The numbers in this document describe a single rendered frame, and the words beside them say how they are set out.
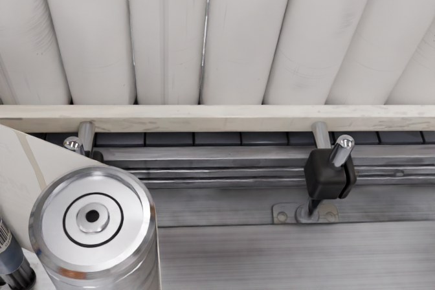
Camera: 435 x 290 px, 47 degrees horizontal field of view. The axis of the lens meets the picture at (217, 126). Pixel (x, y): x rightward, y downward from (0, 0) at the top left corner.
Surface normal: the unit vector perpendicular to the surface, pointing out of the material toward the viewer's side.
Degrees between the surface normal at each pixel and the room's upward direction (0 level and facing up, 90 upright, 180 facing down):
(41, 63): 90
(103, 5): 90
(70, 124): 90
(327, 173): 0
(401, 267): 0
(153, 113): 0
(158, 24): 90
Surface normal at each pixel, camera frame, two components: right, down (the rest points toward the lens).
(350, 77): -0.75, 0.50
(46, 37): 0.94, 0.32
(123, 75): 0.74, 0.58
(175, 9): 0.20, 0.81
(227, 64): -0.39, 0.73
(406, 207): 0.08, -0.58
